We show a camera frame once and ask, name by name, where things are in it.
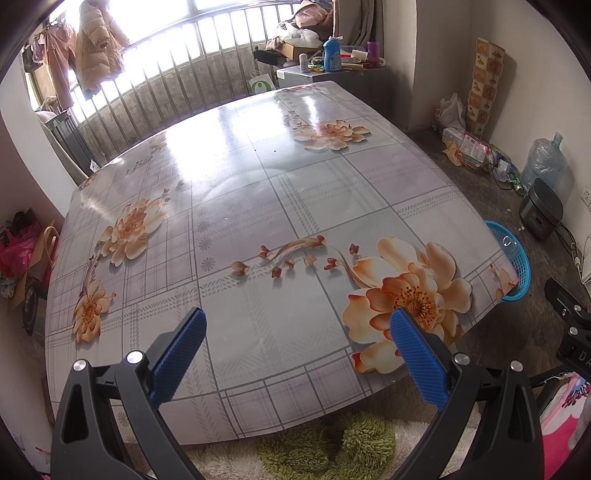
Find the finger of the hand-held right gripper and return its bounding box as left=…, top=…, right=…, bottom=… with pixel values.
left=544, top=277, right=591, bottom=330

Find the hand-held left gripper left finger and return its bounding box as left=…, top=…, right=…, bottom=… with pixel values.
left=50, top=307, right=207, bottom=480

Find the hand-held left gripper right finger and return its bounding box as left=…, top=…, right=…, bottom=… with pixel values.
left=389, top=308, right=546, bottom=480

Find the blue plastic basket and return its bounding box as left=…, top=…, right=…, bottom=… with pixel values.
left=484, top=220, right=532, bottom=303

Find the black rice cooker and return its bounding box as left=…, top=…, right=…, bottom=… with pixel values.
left=518, top=178, right=565, bottom=241

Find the green white shaggy rug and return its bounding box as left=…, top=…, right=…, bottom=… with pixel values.
left=185, top=406, right=485, bottom=480

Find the large empty water jug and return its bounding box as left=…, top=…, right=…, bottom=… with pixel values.
left=522, top=132, right=568, bottom=195

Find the brown paper bag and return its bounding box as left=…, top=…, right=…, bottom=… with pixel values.
left=25, top=226, right=61, bottom=287

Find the pile of packaging litter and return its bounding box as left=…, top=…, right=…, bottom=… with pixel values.
left=442, top=127, right=522, bottom=190

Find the white plastic bag red print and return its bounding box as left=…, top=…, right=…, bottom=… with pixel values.
left=431, top=93, right=466, bottom=132

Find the tile-patterned roll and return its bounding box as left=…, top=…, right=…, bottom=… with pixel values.
left=465, top=37, right=506, bottom=139

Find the dark metal rack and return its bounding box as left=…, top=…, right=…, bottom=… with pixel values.
left=46, top=111, right=93, bottom=171

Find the green white paper bag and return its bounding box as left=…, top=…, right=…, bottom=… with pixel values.
left=249, top=70, right=276, bottom=95

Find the metal window railing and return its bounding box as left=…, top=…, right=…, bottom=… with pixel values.
left=28, top=0, right=301, bottom=167

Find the grey cabinet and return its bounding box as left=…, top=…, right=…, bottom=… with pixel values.
left=276, top=62, right=393, bottom=90

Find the blue detergent bottle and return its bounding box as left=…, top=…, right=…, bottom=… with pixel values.
left=323, top=37, right=342, bottom=73

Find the pink hanging jacket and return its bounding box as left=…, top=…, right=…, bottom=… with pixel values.
left=39, top=18, right=77, bottom=109

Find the beige puffer jacket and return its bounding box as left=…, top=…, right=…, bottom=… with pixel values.
left=74, top=0, right=132, bottom=93

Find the open brown cardboard box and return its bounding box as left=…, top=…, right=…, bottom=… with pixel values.
left=279, top=41, right=324, bottom=63

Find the white shopping bag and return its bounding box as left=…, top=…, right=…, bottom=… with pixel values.
left=268, top=23, right=324, bottom=49

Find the grey curtain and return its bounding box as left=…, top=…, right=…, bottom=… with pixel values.
left=332, top=0, right=386, bottom=47

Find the pink cloth bundle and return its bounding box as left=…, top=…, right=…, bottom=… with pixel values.
left=295, top=0, right=333, bottom=28

